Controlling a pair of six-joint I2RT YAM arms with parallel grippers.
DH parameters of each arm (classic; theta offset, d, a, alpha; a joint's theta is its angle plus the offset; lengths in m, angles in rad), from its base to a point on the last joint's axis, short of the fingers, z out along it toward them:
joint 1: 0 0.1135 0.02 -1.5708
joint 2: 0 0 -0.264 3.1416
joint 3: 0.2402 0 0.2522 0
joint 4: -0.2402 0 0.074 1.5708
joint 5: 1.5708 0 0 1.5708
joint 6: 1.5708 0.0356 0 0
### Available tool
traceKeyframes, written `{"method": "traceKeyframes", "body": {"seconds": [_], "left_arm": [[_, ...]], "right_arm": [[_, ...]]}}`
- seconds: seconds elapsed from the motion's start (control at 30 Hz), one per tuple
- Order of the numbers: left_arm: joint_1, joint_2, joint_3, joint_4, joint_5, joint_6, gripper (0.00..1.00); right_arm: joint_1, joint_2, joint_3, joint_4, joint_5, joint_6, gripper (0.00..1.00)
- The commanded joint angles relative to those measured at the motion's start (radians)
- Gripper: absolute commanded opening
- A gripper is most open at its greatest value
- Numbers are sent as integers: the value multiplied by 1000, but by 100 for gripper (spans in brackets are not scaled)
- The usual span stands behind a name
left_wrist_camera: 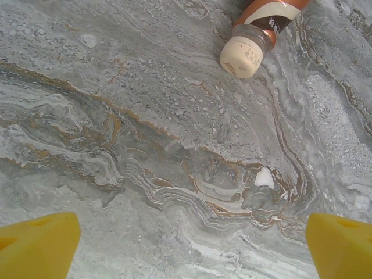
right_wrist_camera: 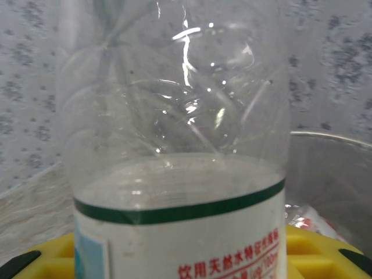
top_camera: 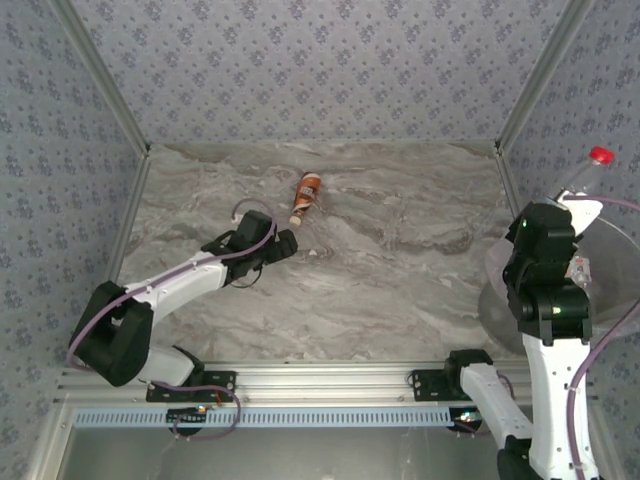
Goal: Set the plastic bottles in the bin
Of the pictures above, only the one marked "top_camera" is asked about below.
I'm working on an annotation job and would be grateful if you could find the aluminium frame post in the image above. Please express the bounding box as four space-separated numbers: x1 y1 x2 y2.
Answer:
493 0 599 157
49 0 152 157

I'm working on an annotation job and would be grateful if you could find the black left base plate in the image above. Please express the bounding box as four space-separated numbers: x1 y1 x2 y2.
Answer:
144 368 239 404

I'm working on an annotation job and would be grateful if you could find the brown label plastic bottle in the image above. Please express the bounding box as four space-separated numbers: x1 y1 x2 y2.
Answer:
288 171 324 226

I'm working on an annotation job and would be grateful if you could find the bin with clear liner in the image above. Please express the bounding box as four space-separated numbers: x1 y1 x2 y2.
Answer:
477 197 640 354

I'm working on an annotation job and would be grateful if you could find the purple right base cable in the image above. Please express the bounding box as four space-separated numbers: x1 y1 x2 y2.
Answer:
452 372 516 437

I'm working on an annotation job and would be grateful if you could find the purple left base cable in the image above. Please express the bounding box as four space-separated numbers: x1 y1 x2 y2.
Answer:
149 379 242 442

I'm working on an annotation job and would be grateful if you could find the aluminium mounting rail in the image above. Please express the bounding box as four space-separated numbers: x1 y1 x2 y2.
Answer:
55 362 599 404

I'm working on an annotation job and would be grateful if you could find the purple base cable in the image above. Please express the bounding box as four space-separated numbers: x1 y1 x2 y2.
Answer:
149 379 242 442
452 372 516 437

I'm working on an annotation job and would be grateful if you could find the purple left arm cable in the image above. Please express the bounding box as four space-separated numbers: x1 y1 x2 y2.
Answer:
66 198 278 371

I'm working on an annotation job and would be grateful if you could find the small circuit board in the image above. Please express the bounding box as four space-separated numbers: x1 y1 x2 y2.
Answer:
451 407 484 432
166 406 210 425

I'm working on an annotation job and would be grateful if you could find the small left circuit board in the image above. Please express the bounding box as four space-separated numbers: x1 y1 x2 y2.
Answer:
166 406 210 425

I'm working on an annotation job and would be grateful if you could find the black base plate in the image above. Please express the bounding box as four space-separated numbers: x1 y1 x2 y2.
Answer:
144 368 239 404
409 368 469 404

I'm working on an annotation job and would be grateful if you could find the small right circuit board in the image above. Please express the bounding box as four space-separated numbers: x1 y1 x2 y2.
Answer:
451 407 484 432

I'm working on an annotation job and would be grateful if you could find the clear bottle red white label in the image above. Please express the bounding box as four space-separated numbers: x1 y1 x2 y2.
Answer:
567 254 595 287

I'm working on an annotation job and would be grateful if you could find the perforated pale cable tray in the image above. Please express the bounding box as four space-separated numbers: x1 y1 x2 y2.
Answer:
73 405 484 429

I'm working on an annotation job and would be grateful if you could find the clear bottle red cap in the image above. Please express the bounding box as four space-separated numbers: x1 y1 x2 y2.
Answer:
563 146 616 201

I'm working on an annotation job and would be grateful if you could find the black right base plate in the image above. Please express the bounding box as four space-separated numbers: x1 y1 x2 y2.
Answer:
409 368 469 404

